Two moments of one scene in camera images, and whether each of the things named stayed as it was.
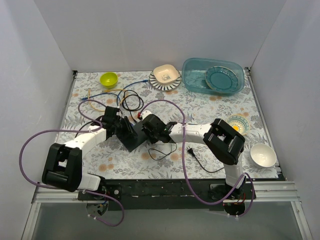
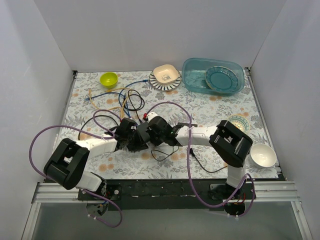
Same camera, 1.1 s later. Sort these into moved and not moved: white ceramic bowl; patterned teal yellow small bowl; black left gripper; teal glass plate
Moved: black left gripper
Not moved: patterned teal yellow small bowl; teal glass plate; white ceramic bowl
